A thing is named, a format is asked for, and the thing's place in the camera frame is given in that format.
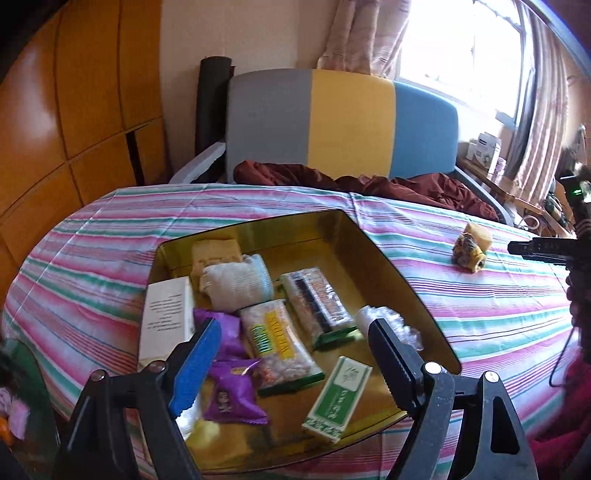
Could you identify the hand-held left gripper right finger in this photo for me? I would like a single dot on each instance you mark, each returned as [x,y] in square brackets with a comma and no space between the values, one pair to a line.
[397,369]

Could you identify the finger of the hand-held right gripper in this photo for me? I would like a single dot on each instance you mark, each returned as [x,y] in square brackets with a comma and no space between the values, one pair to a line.
[519,248]

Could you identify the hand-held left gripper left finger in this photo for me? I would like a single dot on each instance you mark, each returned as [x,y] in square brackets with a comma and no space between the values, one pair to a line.
[198,364]

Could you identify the clear plastic bag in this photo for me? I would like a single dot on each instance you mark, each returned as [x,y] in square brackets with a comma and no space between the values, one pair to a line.
[408,332]

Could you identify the purple snack packet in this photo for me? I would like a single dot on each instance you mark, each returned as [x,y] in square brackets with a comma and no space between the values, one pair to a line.
[226,332]
[231,392]

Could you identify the yellow sock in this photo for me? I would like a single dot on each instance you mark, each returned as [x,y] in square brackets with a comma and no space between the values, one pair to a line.
[471,251]

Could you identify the white paper box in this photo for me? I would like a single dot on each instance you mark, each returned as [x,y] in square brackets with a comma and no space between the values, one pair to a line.
[166,314]

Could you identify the green white carton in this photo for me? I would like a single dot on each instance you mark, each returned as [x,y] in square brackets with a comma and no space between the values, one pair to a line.
[339,397]

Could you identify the yellow label rice cracker packet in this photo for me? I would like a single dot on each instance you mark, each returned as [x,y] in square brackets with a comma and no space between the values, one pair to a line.
[277,346]

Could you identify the white sock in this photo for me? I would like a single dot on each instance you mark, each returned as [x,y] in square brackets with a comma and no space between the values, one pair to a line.
[235,286]

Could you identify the dark striped rice cracker packet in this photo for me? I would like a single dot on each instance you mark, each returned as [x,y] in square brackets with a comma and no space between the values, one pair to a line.
[314,300]

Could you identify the gold purple box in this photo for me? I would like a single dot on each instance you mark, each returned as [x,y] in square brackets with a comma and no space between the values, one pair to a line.
[332,258]

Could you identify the person's right hand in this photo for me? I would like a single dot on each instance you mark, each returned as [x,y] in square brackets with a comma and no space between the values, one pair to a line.
[582,307]

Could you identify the wooden desk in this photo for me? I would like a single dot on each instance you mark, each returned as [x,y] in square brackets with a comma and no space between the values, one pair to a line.
[503,189]

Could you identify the small purple box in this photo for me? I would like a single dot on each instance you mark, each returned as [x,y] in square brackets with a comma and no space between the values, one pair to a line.
[500,168]

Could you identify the white blue box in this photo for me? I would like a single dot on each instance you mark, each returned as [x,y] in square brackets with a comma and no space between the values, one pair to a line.
[487,152]

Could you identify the dark red blanket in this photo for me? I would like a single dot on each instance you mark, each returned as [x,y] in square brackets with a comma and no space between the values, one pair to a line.
[415,189]

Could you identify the floral curtain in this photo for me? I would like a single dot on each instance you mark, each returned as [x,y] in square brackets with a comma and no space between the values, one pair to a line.
[360,32]
[545,115]

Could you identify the pink green striped cloth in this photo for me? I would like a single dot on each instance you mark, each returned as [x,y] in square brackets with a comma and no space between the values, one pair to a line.
[92,258]

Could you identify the person's red clothing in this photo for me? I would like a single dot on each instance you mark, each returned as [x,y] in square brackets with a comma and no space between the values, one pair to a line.
[563,438]

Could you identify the bright window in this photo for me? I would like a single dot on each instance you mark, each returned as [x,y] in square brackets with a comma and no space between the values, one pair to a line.
[461,55]

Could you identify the grey yellow blue sofa chair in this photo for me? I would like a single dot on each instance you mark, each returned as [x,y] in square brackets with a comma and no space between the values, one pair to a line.
[351,120]

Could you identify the black rolled mat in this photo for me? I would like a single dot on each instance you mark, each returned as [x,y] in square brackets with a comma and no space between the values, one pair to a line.
[212,106]

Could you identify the wooden wardrobe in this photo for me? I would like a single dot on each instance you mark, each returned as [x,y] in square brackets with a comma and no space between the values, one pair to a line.
[69,115]

